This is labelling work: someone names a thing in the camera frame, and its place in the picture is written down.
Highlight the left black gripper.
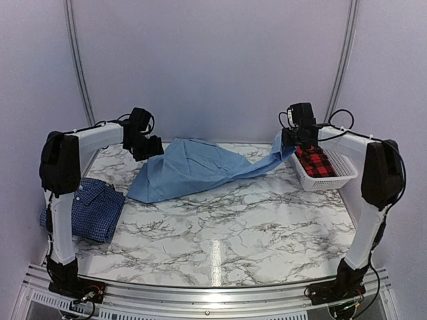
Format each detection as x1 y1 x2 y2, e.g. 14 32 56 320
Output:
125 133 163 161

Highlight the light blue long sleeve shirt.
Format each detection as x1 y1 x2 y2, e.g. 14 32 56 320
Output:
127 133 296 204

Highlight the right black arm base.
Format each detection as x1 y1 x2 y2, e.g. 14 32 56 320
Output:
304 259 369 305

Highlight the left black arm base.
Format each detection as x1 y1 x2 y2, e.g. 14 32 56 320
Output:
46 259 106 303

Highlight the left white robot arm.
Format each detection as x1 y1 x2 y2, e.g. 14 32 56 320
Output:
39 107 163 265

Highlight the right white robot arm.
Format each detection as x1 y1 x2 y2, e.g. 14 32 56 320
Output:
282 103 406 272

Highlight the red black plaid shirt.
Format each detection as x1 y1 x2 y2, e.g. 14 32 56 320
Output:
296 146 336 178

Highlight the white plastic basket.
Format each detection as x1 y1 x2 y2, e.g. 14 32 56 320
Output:
288 147 358 191

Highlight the folded blue checked shirt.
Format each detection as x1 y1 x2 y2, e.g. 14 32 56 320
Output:
39 177 127 243

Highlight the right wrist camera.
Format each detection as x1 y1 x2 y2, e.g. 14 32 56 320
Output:
286 106 298 129

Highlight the right aluminium frame post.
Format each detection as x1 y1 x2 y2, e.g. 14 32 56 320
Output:
324 0 360 120

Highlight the aluminium frame post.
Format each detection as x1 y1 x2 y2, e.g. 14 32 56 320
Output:
324 0 360 120
63 0 103 126

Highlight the left aluminium frame post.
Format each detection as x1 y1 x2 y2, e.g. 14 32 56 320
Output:
63 0 103 126

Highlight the front aluminium rail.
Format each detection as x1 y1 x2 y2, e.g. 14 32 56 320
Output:
11 265 400 319

